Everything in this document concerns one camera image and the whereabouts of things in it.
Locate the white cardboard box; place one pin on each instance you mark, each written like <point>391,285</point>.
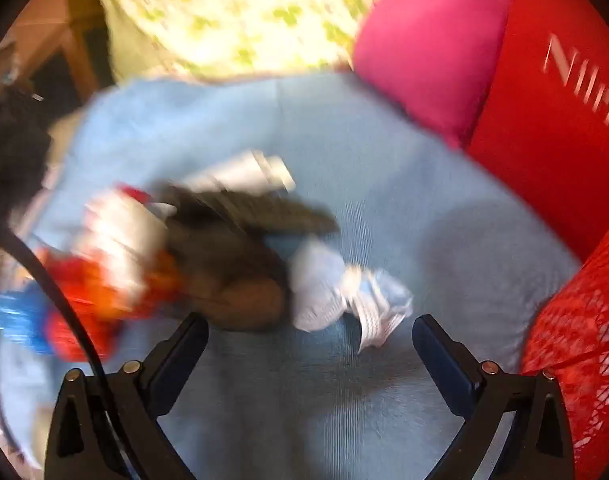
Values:
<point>244,172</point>

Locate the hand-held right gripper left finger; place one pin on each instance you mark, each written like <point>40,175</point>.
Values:
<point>179,355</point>

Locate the pink pillow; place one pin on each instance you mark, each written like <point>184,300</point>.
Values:
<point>434,50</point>

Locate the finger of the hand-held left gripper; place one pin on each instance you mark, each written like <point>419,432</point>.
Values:
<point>304,217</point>

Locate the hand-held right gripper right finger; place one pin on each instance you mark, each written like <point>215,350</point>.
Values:
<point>444,360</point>

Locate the wooden pillar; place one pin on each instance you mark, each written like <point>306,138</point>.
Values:
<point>49,5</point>

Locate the red plastic basket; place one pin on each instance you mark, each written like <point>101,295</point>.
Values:
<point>584,335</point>

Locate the red ribbon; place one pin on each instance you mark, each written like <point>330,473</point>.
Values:
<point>74,285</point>

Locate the black crumpled cloth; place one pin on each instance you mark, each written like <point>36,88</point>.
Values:
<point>14,160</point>

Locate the floral yellow pillow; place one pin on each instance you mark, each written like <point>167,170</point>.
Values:
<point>234,10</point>

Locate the blue cloth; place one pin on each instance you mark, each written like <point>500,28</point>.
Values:
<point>334,160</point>

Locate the wooden cabinet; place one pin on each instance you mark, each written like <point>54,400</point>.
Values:
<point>79,55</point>

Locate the blue face mask bundle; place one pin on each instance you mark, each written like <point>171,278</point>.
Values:
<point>324,285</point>

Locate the blue shiny object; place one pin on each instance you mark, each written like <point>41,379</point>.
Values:
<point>9,315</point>

